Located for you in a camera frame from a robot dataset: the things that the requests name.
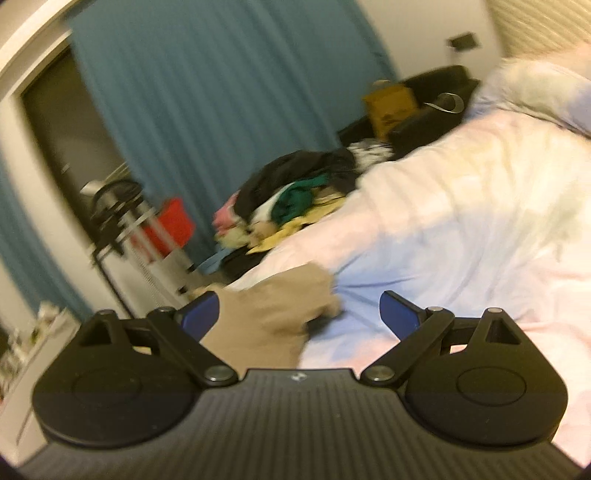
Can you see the light blue cloth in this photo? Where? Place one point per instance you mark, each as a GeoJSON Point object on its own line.
{"type": "Point", "coordinates": [214, 261]}

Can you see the group of cosmetic bottles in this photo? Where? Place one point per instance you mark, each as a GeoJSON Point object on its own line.
{"type": "Point", "coordinates": [46, 318]}

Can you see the wide blue curtain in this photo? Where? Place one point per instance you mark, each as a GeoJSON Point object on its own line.
{"type": "Point", "coordinates": [207, 92]}

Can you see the black sofa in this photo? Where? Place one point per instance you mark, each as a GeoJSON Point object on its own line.
{"type": "Point", "coordinates": [434, 81]}

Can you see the quilted cream headboard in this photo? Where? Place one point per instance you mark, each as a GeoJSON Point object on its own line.
{"type": "Point", "coordinates": [545, 23]}

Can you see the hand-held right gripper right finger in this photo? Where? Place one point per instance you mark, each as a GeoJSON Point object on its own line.
{"type": "Point", "coordinates": [399, 316]}

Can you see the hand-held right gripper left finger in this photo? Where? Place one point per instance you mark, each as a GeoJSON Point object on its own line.
{"type": "Point", "coordinates": [198, 314]}

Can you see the pastel duvet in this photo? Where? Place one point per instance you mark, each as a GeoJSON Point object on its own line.
{"type": "Point", "coordinates": [461, 207]}

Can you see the white vanity desk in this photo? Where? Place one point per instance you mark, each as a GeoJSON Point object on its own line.
{"type": "Point", "coordinates": [27, 406]}

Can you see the pile of clothes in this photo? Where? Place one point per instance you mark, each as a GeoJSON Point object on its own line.
{"type": "Point", "coordinates": [300, 170]}

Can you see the narrow blue curtain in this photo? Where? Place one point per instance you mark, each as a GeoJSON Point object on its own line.
{"type": "Point", "coordinates": [27, 258]}

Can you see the garment steamer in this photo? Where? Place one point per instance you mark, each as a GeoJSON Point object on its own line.
{"type": "Point", "coordinates": [115, 198]}

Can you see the dark window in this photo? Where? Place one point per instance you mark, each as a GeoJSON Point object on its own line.
{"type": "Point", "coordinates": [60, 129]}

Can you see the khaki printed t-shirt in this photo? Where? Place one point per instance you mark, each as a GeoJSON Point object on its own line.
{"type": "Point", "coordinates": [263, 318]}

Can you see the red cloth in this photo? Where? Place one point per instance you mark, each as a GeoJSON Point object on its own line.
{"type": "Point", "coordinates": [173, 221]}

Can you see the black wall socket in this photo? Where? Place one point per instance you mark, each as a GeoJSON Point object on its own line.
{"type": "Point", "coordinates": [464, 40]}

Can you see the pastel pillow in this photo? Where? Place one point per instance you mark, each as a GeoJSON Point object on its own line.
{"type": "Point", "coordinates": [545, 83]}

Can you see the brown paper bag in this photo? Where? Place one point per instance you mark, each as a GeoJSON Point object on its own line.
{"type": "Point", "coordinates": [390, 108]}

